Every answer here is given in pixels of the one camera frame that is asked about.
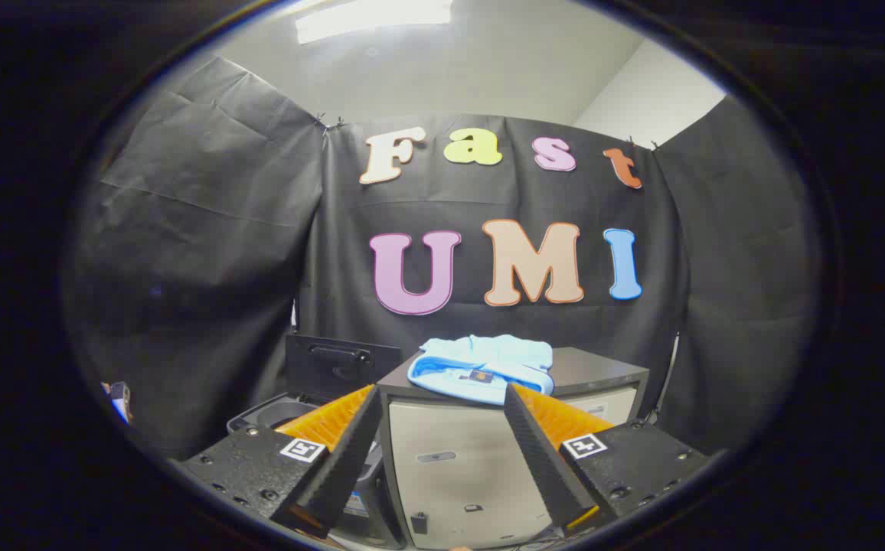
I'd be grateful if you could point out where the grey washing machine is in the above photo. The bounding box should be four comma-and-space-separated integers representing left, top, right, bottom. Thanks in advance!
227, 392, 407, 549

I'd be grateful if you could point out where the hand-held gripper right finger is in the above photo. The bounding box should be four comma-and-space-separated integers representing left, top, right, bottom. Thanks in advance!
503, 382, 711, 530

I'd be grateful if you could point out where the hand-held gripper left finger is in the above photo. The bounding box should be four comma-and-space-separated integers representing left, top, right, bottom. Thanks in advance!
181, 384, 384, 540

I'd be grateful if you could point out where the black backdrop cloth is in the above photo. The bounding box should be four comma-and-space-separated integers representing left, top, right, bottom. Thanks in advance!
66, 55, 824, 461

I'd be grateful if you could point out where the grey cabinet with dark top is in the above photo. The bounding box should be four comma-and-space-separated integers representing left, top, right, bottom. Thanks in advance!
376, 346, 652, 550

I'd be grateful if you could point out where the light blue garment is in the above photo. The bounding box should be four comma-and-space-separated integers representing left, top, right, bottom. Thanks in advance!
407, 334, 556, 406

